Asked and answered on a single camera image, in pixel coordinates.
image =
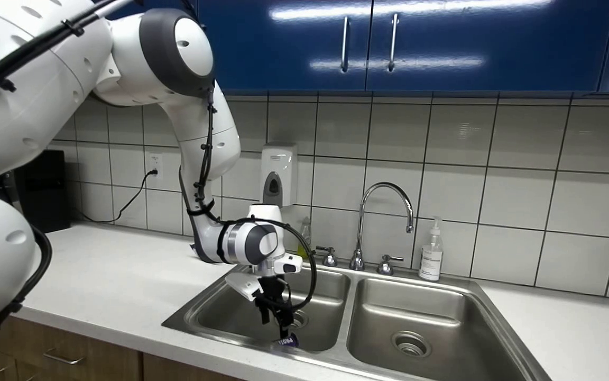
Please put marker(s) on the chrome gooseneck faucet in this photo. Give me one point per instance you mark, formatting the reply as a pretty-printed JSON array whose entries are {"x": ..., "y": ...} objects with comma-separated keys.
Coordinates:
[{"x": 356, "y": 260}]

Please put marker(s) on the white wall soap dispenser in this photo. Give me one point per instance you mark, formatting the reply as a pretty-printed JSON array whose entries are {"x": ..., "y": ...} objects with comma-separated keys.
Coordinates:
[{"x": 276, "y": 171}]

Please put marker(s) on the wooden base cabinet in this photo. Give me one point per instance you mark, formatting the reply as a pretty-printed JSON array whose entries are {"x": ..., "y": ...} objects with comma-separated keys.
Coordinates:
[{"x": 94, "y": 357}]

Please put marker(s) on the blue upper cabinet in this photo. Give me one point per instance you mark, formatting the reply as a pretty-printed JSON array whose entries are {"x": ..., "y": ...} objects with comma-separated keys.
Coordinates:
[{"x": 459, "y": 44}]

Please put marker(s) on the black coffee maker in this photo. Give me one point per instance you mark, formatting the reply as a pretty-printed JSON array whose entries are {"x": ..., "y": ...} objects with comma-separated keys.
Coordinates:
[{"x": 46, "y": 192}]

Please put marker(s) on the green dish soap bottle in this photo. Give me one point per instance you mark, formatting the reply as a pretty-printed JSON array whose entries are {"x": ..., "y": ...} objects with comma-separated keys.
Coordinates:
[{"x": 304, "y": 233}]

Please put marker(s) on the white wall outlet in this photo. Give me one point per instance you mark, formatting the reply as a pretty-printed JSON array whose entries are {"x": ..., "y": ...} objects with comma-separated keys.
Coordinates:
[{"x": 153, "y": 161}]

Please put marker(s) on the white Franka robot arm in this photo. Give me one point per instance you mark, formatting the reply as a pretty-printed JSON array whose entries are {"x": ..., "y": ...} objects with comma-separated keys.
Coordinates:
[{"x": 36, "y": 85}]

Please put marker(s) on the white pump soap bottle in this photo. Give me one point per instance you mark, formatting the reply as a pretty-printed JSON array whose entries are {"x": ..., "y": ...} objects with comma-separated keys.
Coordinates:
[{"x": 430, "y": 261}]

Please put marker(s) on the purple protein bar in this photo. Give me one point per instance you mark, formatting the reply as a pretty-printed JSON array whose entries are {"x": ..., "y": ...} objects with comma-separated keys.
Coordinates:
[{"x": 286, "y": 344}]

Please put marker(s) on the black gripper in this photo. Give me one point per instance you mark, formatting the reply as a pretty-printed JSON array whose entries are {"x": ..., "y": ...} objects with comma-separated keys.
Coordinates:
[{"x": 271, "y": 290}]

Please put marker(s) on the stainless steel double sink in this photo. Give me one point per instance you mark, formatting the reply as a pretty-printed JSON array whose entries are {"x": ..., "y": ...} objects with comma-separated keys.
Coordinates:
[{"x": 380, "y": 309}]

